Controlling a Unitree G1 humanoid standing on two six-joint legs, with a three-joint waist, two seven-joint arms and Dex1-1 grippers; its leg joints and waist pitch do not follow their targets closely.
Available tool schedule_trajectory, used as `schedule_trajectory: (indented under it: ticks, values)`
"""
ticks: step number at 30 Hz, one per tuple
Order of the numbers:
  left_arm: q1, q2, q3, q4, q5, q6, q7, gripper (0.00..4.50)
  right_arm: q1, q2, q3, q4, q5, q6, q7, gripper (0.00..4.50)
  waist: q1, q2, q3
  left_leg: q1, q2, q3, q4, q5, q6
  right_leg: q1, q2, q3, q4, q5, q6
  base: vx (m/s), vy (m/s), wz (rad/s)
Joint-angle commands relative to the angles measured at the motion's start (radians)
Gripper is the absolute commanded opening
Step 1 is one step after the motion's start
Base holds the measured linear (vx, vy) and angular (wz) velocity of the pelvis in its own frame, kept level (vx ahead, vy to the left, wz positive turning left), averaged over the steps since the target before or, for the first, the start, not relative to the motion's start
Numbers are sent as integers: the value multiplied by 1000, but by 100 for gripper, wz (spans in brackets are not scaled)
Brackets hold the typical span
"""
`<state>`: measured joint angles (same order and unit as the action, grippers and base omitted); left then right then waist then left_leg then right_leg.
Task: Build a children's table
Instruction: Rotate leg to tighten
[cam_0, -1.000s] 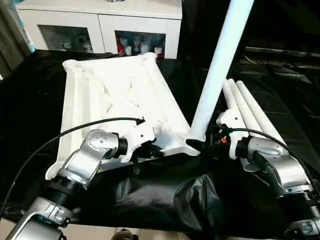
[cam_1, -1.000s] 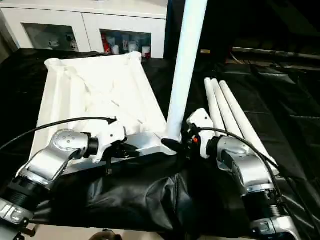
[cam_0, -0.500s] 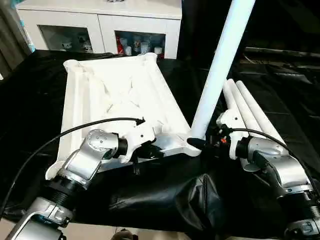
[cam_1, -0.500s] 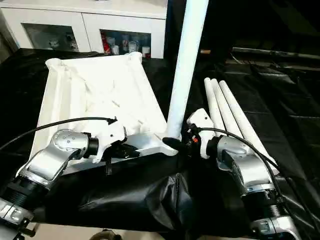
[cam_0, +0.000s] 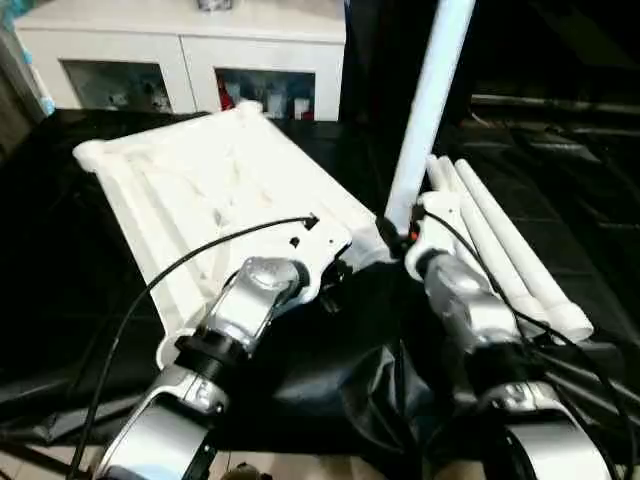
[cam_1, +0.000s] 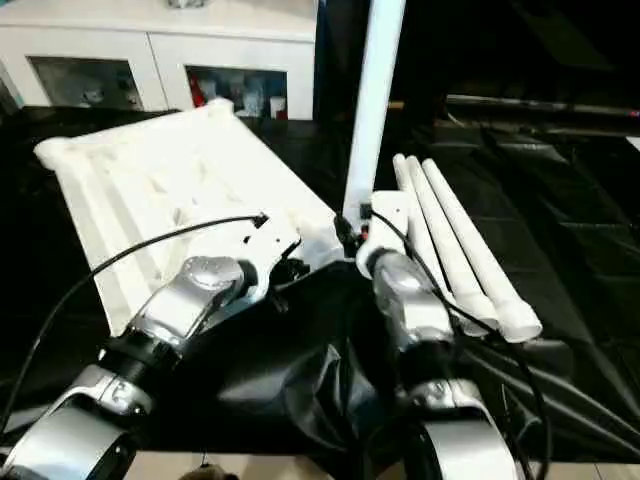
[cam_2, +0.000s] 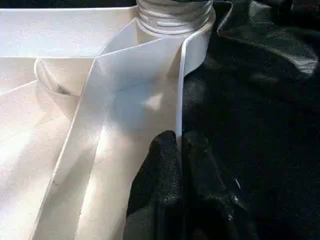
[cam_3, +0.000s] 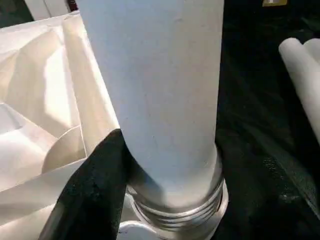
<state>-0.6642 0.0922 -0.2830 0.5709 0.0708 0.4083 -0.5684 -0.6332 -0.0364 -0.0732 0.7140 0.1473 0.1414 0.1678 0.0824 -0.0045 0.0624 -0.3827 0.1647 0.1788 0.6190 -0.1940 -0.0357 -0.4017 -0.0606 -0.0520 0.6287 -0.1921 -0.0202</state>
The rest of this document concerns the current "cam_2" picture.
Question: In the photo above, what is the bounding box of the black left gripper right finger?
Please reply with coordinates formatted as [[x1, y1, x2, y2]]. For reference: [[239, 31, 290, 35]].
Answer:
[[180, 132, 262, 240]]

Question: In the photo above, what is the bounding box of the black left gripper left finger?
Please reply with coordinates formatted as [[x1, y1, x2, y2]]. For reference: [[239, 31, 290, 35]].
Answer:
[[123, 131, 183, 240]]

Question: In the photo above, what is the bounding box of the white table top frame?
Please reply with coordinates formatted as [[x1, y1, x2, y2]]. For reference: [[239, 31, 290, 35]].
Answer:
[[0, 7, 217, 240]]

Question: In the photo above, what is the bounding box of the white plastic table leg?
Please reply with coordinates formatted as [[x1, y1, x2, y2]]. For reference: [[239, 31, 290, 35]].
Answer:
[[135, 0, 215, 36]]

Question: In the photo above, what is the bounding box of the black work mat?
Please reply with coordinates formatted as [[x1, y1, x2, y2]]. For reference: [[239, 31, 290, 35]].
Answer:
[[0, 0, 320, 240]]

